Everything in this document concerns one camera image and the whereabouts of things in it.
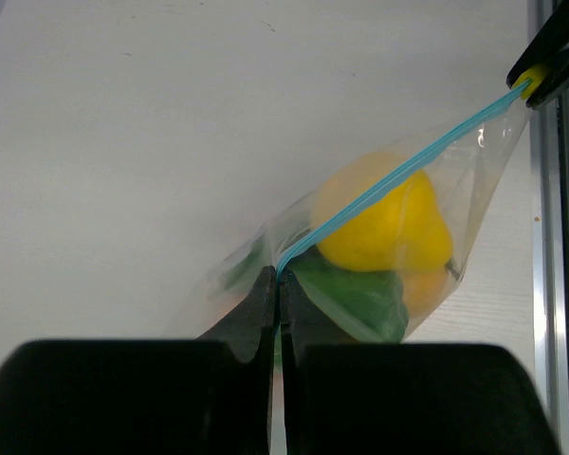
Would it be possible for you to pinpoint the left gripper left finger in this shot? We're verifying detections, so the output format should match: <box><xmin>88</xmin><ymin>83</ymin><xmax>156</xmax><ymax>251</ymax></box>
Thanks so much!
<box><xmin>0</xmin><ymin>266</ymin><xmax>276</xmax><ymax>454</ymax></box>

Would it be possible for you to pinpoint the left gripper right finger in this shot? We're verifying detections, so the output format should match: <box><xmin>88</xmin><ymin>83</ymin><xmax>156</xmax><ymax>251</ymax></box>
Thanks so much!
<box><xmin>279</xmin><ymin>273</ymin><xmax>560</xmax><ymax>454</ymax></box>

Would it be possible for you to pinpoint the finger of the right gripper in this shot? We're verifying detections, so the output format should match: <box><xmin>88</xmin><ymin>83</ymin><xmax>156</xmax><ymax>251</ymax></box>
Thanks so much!
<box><xmin>506</xmin><ymin>1</ymin><xmax>569</xmax><ymax>87</ymax></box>
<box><xmin>523</xmin><ymin>45</ymin><xmax>569</xmax><ymax>109</ymax></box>

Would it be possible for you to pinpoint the green bell pepper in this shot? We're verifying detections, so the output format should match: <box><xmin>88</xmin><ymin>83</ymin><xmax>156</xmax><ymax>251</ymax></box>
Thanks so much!
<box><xmin>208</xmin><ymin>235</ymin><xmax>409</xmax><ymax>343</ymax></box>

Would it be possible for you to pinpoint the orange fruit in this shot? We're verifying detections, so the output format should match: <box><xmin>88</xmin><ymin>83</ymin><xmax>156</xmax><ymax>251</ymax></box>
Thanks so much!
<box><xmin>398</xmin><ymin>267</ymin><xmax>450</xmax><ymax>321</ymax></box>

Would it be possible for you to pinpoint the clear zip top bag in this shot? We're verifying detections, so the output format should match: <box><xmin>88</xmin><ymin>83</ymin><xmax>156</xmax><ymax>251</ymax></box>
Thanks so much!
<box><xmin>166</xmin><ymin>65</ymin><xmax>547</xmax><ymax>342</ymax></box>

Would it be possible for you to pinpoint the yellow pear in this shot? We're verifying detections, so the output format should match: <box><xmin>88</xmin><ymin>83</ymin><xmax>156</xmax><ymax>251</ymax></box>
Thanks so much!
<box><xmin>310</xmin><ymin>150</ymin><xmax>453</xmax><ymax>272</ymax></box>

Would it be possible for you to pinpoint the aluminium mounting rail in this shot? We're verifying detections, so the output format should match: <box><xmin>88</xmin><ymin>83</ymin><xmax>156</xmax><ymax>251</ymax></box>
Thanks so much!
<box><xmin>530</xmin><ymin>88</ymin><xmax>569</xmax><ymax>454</ymax></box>

